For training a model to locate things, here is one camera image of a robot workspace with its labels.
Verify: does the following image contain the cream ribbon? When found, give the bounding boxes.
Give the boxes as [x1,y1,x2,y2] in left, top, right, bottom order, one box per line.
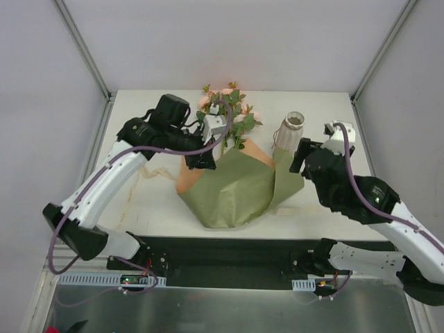
[116,165,301,230]

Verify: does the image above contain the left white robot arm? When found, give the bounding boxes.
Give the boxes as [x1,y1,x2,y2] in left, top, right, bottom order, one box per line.
[43,94,226,270]

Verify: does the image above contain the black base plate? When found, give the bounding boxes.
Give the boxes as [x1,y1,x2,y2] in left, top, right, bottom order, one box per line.
[103,232,398,296]

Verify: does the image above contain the aluminium front rail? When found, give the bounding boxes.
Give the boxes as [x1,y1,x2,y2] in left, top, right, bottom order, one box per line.
[53,244,108,273]

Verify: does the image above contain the left aluminium frame post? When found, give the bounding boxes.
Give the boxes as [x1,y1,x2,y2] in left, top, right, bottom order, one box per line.
[51,0,112,101]

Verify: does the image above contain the left white cable duct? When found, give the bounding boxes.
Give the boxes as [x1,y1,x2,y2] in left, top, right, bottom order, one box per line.
[58,273,167,288]

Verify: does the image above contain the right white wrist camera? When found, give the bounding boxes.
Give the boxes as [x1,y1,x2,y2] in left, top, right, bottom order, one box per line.
[321,121,356,155]

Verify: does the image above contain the red object at bottom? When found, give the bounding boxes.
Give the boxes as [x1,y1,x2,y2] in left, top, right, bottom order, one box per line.
[44,326,60,333]

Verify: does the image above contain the black object at bottom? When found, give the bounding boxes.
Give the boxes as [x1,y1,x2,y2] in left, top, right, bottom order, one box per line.
[66,320,88,333]

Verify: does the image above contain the right white cable duct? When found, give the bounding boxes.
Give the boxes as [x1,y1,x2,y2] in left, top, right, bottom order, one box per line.
[291,278,336,292]

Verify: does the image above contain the white ribbed vase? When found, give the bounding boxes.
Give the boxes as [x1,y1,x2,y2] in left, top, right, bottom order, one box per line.
[272,112,305,154]

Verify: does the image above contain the right aluminium frame post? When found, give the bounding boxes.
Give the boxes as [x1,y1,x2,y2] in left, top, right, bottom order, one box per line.
[350,0,420,105]

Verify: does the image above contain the white cable duct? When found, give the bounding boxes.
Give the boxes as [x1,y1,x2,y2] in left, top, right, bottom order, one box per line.
[58,273,167,288]
[291,278,336,292]

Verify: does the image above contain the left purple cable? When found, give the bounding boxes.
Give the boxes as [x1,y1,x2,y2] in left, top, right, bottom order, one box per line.
[47,100,232,307]

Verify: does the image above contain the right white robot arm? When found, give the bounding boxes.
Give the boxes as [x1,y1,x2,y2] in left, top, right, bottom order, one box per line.
[290,138,443,307]

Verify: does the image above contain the pink flowers with green leaves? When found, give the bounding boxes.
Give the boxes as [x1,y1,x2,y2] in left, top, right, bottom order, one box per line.
[196,82,263,152]

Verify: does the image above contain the aluminium frame post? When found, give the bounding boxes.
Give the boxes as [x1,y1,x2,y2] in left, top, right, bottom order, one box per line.
[51,0,112,101]
[350,0,420,105]

